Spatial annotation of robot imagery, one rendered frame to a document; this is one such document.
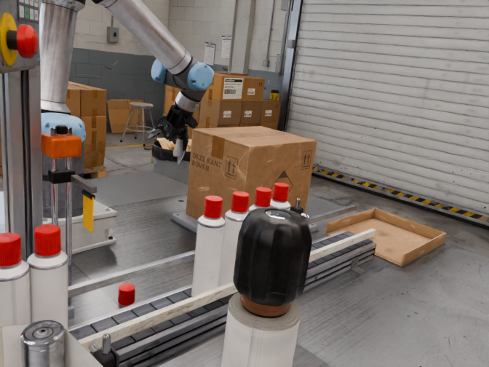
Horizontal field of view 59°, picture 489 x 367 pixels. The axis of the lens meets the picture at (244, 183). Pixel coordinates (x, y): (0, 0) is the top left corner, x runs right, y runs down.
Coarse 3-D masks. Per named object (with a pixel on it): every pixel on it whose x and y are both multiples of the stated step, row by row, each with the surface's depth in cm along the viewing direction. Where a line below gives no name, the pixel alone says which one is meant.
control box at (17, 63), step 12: (0, 0) 47; (12, 0) 51; (0, 12) 47; (12, 12) 51; (0, 24) 47; (12, 24) 51; (36, 24) 60; (0, 36) 47; (0, 48) 48; (0, 60) 48; (12, 60) 52; (24, 60) 56; (36, 60) 61; (0, 72) 50
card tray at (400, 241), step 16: (336, 224) 140; (352, 224) 148; (368, 224) 149; (384, 224) 151; (400, 224) 150; (416, 224) 146; (384, 240) 137; (400, 240) 138; (416, 240) 140; (432, 240) 132; (384, 256) 125; (400, 256) 126; (416, 256) 126
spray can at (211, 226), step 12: (204, 204) 79; (216, 204) 78; (204, 216) 79; (216, 216) 78; (204, 228) 78; (216, 228) 78; (204, 240) 79; (216, 240) 79; (204, 252) 79; (216, 252) 80; (204, 264) 80; (216, 264) 81; (204, 276) 81; (216, 276) 82; (192, 288) 83; (204, 288) 81
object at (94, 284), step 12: (312, 216) 112; (324, 216) 114; (192, 252) 84; (144, 264) 77; (156, 264) 78; (168, 264) 80; (108, 276) 72; (120, 276) 73; (132, 276) 75; (72, 288) 67; (84, 288) 69; (96, 288) 70
